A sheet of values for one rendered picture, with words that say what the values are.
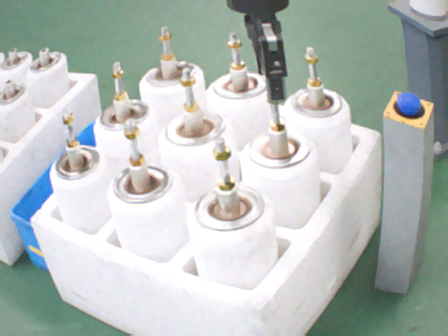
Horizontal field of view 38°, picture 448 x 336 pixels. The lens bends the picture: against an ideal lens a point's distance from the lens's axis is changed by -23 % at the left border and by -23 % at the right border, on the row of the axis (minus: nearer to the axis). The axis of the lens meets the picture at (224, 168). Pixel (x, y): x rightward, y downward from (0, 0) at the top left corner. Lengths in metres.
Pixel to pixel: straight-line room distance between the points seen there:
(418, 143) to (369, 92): 0.68
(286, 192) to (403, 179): 0.17
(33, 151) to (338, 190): 0.54
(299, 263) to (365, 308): 0.21
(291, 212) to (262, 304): 0.16
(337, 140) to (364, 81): 0.60
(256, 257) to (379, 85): 0.81
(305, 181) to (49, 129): 0.52
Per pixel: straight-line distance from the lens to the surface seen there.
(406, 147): 0.94
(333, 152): 1.06
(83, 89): 1.38
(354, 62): 1.72
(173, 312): 0.97
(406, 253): 1.05
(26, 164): 1.28
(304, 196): 0.98
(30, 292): 1.23
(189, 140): 1.01
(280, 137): 0.96
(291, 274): 0.92
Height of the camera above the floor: 0.81
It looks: 35 degrees down
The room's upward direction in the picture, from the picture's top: 8 degrees counter-clockwise
